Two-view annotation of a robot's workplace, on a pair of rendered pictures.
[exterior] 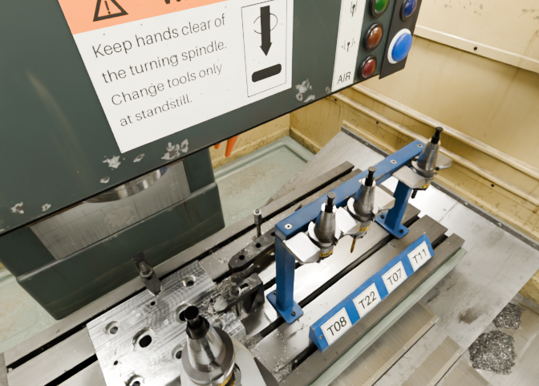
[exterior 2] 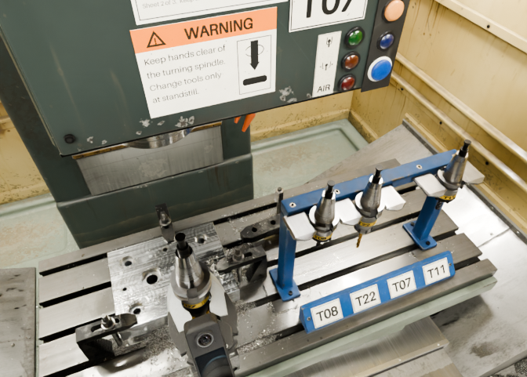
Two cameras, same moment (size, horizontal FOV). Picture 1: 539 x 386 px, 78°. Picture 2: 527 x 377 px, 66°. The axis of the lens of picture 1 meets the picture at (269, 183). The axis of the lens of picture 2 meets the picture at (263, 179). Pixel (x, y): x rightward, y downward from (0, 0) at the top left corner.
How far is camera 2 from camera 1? 0.23 m
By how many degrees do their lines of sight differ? 10
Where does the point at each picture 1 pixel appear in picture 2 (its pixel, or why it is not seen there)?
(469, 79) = not seen: outside the picture
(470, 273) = (499, 306)
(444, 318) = (456, 346)
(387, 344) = (381, 351)
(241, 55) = (235, 68)
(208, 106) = (209, 97)
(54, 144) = (115, 107)
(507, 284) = not seen: outside the picture
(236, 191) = (274, 168)
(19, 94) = (104, 80)
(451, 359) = not seen: outside the picture
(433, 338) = (435, 360)
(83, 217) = (121, 161)
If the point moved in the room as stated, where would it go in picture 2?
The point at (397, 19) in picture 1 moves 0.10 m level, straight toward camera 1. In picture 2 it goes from (375, 49) to (339, 84)
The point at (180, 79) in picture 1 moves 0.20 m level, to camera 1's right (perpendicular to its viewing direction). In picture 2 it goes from (193, 80) to (373, 105)
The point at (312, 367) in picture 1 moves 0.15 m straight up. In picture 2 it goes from (294, 343) to (297, 314)
